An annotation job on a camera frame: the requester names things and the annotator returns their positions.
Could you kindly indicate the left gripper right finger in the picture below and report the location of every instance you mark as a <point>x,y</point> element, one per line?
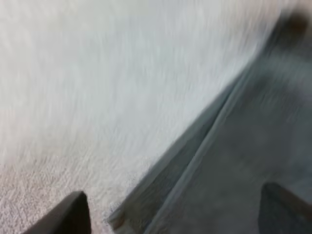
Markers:
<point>282,214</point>

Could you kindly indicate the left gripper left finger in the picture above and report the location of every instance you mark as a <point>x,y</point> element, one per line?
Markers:
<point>68,217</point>

